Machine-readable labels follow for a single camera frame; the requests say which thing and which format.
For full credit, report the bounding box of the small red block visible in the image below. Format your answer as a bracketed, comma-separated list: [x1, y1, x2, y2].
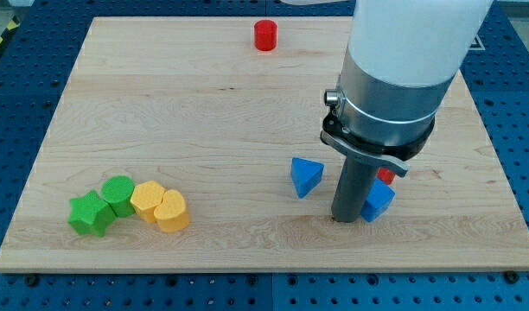
[377, 168, 396, 185]

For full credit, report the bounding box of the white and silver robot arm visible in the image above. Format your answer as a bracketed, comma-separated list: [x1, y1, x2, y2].
[321, 0, 492, 176]

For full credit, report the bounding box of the green cylinder block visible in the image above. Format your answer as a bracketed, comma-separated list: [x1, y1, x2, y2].
[101, 175, 135, 218]

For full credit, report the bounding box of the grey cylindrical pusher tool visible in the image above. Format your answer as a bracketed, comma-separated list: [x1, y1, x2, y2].
[331, 157, 379, 223]

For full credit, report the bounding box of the wooden board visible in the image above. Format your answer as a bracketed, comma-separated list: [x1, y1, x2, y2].
[0, 17, 529, 273]

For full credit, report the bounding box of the yellow hexagon block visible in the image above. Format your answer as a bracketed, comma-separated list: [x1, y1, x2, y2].
[131, 181, 165, 223]

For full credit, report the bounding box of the green star block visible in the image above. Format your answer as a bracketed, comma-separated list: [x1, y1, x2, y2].
[67, 190, 117, 237]

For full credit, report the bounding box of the red cylinder block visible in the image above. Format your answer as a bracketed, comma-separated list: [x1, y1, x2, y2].
[253, 19, 277, 52]

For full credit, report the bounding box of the yellow heart block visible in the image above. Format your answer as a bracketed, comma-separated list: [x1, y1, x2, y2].
[154, 189, 191, 232]

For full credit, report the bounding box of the blue cube block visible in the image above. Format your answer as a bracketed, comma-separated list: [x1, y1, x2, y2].
[360, 178, 395, 222]

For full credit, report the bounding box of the blue triangle block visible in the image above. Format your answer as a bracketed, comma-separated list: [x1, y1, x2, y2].
[290, 157, 324, 199]

